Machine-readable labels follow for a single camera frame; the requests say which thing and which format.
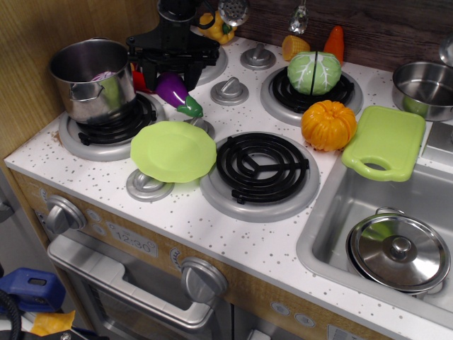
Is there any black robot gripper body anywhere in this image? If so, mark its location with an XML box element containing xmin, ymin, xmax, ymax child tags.
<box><xmin>126</xmin><ymin>19</ymin><xmax>220</xmax><ymax>73</ymax></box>

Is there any back right stove burner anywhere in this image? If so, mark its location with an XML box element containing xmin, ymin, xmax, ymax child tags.
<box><xmin>260</xmin><ymin>67</ymin><xmax>364</xmax><ymax>127</ymax></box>

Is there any grey oven dial right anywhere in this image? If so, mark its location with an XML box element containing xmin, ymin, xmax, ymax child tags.
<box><xmin>180</xmin><ymin>256</ymin><xmax>228</xmax><ymax>308</ymax></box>

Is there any grey stove knob centre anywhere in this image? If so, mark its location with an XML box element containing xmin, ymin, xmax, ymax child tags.
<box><xmin>210</xmin><ymin>76</ymin><xmax>249</xmax><ymax>106</ymax></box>

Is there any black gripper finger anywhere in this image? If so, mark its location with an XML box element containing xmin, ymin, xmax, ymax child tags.
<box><xmin>183</xmin><ymin>65</ymin><xmax>203</xmax><ymax>91</ymax></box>
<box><xmin>141</xmin><ymin>62</ymin><xmax>159</xmax><ymax>91</ymax></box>

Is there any grey stove knob front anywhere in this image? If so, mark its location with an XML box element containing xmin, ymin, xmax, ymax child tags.
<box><xmin>126</xmin><ymin>169</ymin><xmax>174</xmax><ymax>202</ymax></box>

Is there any front right stove burner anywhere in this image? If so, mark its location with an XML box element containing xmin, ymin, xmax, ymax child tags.
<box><xmin>200</xmin><ymin>132</ymin><xmax>320</xmax><ymax>223</ymax></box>

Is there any orange toy carrot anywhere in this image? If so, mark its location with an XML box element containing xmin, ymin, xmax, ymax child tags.
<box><xmin>323</xmin><ymin>25</ymin><xmax>345</xmax><ymax>64</ymax></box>

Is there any steel saucepan back right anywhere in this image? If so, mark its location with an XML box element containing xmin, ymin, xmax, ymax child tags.
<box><xmin>392</xmin><ymin>62</ymin><xmax>452</xmax><ymax>121</ymax></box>

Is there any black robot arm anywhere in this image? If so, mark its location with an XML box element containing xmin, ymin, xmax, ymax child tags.
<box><xmin>126</xmin><ymin>1</ymin><xmax>220</xmax><ymax>91</ymax></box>

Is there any green plastic cutting board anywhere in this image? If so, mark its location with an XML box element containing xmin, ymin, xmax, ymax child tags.
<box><xmin>341</xmin><ymin>106</ymin><xmax>425</xmax><ymax>182</ymax></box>

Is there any front left stove burner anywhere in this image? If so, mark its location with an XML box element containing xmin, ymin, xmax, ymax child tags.
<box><xmin>59</xmin><ymin>93</ymin><xmax>167</xmax><ymax>162</ymax></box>

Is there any grey oven door handle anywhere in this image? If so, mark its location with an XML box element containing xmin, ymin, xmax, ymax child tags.
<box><xmin>47</xmin><ymin>235</ymin><xmax>218</xmax><ymax>339</ymax></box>

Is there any steel toy sink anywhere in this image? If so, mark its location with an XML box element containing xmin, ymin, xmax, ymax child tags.
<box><xmin>297</xmin><ymin>161</ymin><xmax>452</xmax><ymax>327</ymax></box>

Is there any purple toy cabbage slice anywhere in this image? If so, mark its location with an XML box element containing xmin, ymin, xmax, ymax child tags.
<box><xmin>91</xmin><ymin>71</ymin><xmax>116</xmax><ymax>81</ymax></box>

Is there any grey stove knob back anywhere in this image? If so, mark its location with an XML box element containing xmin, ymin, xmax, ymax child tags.
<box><xmin>240</xmin><ymin>43</ymin><xmax>276</xmax><ymax>70</ymax></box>

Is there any yellow toy bell pepper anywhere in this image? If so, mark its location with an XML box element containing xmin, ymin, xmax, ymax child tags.
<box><xmin>198</xmin><ymin>11</ymin><xmax>237</xmax><ymax>45</ymax></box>

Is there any light green plastic plate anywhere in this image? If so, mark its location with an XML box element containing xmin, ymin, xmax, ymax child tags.
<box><xmin>130</xmin><ymin>121</ymin><xmax>217</xmax><ymax>183</ymax></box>

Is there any red toy chili pepper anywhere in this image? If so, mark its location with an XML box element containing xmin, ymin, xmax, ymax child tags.
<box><xmin>130</xmin><ymin>62</ymin><xmax>154</xmax><ymax>94</ymax></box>

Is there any blue clamp tool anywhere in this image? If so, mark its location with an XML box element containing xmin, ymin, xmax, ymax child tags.
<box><xmin>1</xmin><ymin>268</ymin><xmax>66</xmax><ymax>312</ymax></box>

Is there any hanging steel skimmer spoon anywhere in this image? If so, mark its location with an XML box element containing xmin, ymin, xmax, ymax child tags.
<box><xmin>218</xmin><ymin>0</ymin><xmax>251</xmax><ymax>27</ymax></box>

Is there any grey oven dial left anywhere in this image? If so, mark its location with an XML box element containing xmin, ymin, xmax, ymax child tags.
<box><xmin>46</xmin><ymin>195</ymin><xmax>87</xmax><ymax>234</ymax></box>

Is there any hanging steel ladle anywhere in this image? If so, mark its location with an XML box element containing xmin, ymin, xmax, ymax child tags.
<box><xmin>289</xmin><ymin>0</ymin><xmax>309</xmax><ymax>35</ymax></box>

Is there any yellow cloth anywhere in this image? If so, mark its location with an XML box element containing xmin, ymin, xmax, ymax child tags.
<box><xmin>30</xmin><ymin>310</ymin><xmax>76</xmax><ymax>336</ymax></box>

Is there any purple toy eggplant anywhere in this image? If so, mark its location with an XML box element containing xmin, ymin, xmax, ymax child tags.
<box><xmin>154</xmin><ymin>72</ymin><xmax>203</xmax><ymax>118</ymax></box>

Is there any grey stove knob under plate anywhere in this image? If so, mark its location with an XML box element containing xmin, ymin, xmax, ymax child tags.
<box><xmin>185</xmin><ymin>118</ymin><xmax>215</xmax><ymax>140</ymax></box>

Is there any steel pot with lid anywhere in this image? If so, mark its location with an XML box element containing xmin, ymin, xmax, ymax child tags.
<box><xmin>345</xmin><ymin>207</ymin><xmax>452</xmax><ymax>298</ymax></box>

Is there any grey oven dial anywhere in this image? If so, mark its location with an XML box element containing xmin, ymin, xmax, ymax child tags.
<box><xmin>180</xmin><ymin>256</ymin><xmax>228</xmax><ymax>308</ymax></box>
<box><xmin>46</xmin><ymin>195</ymin><xmax>87</xmax><ymax>234</ymax></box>

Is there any tall steel pot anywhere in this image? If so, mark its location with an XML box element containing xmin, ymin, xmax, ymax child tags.
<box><xmin>49</xmin><ymin>38</ymin><xmax>136</xmax><ymax>125</ymax></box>

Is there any orange toy pumpkin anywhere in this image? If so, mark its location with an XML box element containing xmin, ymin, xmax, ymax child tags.
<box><xmin>301</xmin><ymin>100</ymin><xmax>357</xmax><ymax>152</ymax></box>

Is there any green toy cabbage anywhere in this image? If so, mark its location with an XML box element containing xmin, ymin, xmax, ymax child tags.
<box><xmin>287</xmin><ymin>52</ymin><xmax>342</xmax><ymax>96</ymax></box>

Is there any black cable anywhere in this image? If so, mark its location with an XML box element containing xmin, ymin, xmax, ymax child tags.
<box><xmin>0</xmin><ymin>290</ymin><xmax>23</xmax><ymax>340</ymax></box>

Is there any toy corn cob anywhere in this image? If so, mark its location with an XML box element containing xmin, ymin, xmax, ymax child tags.
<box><xmin>282</xmin><ymin>35</ymin><xmax>311</xmax><ymax>61</ymax></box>

